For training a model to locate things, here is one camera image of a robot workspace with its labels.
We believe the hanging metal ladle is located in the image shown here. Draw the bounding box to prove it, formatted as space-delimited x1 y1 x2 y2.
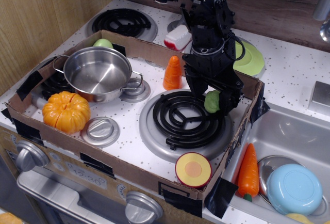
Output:
320 19 330 43

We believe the black front right burner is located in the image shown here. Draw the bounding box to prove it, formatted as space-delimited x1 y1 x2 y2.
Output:
139 89 233 163

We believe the black rear left burner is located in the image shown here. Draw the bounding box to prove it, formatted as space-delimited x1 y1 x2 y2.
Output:
86 8 158 42

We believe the silver metal lid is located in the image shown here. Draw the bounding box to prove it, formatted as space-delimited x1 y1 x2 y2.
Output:
258 155 323 214

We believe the silver faucet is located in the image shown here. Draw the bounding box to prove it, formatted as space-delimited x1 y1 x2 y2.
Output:
312 0 329 21

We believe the grey stovetop knob centre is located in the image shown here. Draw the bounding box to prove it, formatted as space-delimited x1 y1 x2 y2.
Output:
120 78 151 103

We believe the yellow object bottom left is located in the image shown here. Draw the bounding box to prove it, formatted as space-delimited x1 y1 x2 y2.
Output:
0 213 22 224

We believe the brown cardboard fence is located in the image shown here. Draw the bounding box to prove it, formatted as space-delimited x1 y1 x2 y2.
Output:
1 29 271 219

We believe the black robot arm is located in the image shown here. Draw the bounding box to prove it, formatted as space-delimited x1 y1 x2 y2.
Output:
154 0 245 116

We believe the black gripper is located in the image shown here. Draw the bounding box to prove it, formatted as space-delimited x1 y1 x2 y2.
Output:
183 45 243 116

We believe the orange toy carrot piece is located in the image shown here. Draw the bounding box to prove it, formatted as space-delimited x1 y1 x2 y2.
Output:
163 56 183 90

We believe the black front left burner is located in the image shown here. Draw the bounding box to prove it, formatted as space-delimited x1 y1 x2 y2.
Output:
32 72 74 101

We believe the green toy broccoli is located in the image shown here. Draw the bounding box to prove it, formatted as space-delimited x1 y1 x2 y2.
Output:
204 90 220 114

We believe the grey stovetop knob front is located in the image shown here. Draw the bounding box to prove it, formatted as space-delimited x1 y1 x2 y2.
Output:
80 117 120 148

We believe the grey oven door handle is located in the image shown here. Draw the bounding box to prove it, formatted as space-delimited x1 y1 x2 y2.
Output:
17 170 128 223

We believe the light green plastic plate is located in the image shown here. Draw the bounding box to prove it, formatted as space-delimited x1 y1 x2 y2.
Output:
233 40 265 76

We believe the pale green toy ball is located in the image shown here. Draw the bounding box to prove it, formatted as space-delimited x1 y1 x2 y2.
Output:
93 38 113 49

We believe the grey stovetop knob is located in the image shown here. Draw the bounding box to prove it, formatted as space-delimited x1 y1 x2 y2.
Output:
167 19 188 33
80 117 120 148
120 78 151 103

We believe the oven clock display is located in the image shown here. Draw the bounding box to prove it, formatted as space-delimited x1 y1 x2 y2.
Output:
65 162 107 189

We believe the grey stovetop knob rear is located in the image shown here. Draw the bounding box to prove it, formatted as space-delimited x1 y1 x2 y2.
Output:
167 19 188 33

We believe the orange toy pumpkin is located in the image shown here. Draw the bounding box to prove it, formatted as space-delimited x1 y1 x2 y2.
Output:
42 91 91 134

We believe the light blue plastic bowl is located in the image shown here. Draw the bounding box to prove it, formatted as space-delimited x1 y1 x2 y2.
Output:
266 164 323 216

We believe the grey oven knob right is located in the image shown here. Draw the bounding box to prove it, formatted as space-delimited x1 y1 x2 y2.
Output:
125 191 163 224

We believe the grey oven knob left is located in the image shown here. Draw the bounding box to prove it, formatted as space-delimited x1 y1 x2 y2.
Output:
16 140 50 172

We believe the stainless steel pot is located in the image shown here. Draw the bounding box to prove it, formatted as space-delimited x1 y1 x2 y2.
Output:
53 46 143 103

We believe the silver sink basin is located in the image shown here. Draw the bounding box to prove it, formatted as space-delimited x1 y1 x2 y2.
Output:
222 104 329 223

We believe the grey oven knob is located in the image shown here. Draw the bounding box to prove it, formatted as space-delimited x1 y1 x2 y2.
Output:
125 191 163 224
16 140 50 172

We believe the red white toy slice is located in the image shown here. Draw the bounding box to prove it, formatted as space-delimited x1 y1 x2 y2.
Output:
163 25 192 51

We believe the yellow toy in sink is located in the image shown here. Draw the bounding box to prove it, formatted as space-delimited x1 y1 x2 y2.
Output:
286 213 314 224

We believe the black burner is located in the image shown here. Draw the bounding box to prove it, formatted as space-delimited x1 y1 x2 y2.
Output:
86 8 158 42
32 72 74 101
139 89 233 163

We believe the halved toy peach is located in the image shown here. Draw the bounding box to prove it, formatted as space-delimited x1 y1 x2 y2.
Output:
175 152 212 188

